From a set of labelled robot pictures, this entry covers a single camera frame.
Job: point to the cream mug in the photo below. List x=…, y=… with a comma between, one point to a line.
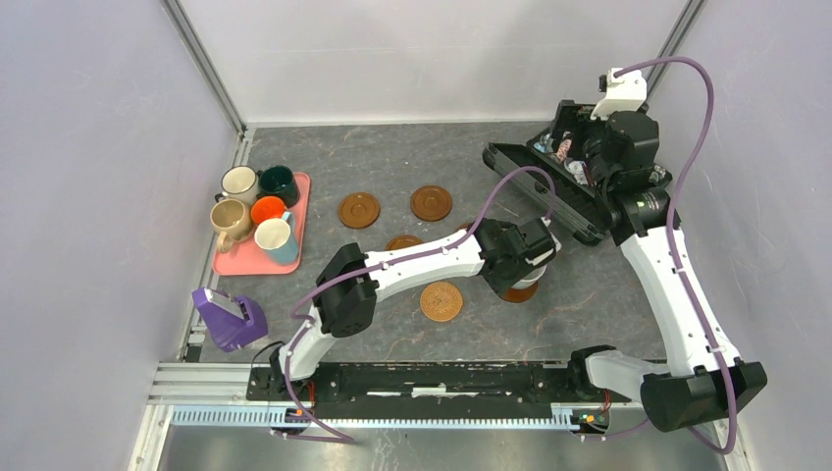
x=240, y=183

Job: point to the woven rattan coaster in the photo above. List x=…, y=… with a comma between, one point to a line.
x=441, y=301

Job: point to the purple plastic stand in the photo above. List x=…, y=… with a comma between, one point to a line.
x=231, y=321

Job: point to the aluminium frame rail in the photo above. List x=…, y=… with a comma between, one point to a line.
x=203, y=394

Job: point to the beige mug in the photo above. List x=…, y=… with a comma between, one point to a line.
x=232, y=223

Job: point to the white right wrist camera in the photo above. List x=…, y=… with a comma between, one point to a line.
x=626, y=93

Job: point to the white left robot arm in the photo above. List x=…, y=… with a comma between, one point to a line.
x=342, y=304

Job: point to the brown wooden coaster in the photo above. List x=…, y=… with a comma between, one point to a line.
x=520, y=295
x=359, y=210
x=431, y=203
x=403, y=241
x=465, y=226

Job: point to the white mug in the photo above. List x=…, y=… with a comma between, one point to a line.
x=530, y=279

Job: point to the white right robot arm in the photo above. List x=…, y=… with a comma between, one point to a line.
x=704, y=378

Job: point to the orange mug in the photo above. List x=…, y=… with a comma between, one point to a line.
x=267, y=207

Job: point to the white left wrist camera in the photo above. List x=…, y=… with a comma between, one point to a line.
x=541, y=245

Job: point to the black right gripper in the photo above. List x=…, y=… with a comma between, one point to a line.
x=587, y=118

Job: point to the light blue mug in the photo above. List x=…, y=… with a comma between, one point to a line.
x=276, y=237

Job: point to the dark green mug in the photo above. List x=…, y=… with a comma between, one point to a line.
x=279, y=181

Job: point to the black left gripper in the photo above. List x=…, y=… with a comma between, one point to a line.
x=499, y=286

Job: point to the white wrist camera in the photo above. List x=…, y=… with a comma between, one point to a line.
x=541, y=245
x=626, y=93

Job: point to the black poker chip case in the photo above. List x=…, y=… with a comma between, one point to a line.
x=539, y=188

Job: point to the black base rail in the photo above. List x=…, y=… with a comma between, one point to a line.
x=432, y=390

